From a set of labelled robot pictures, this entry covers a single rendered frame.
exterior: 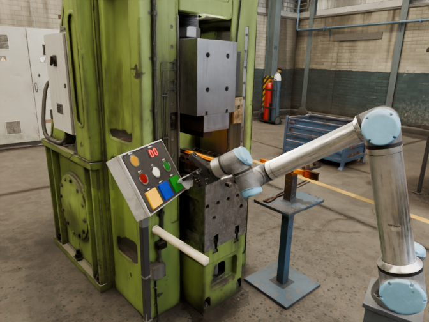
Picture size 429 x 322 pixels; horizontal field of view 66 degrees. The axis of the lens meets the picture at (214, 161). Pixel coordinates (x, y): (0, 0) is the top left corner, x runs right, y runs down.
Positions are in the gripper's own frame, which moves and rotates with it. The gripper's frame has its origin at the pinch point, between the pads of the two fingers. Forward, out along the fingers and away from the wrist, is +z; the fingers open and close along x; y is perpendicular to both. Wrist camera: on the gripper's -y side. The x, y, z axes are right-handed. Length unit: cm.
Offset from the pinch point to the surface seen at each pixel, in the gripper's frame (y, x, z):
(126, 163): -17.6, -25.4, 2.5
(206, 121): -20.4, 37.1, -9.8
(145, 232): 15.4, -10.5, 24.2
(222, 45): -53, 47, -34
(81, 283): 41, 26, 133
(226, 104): -24, 52, -20
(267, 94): -45, 787, 128
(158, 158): -13.5, -3.3, 2.5
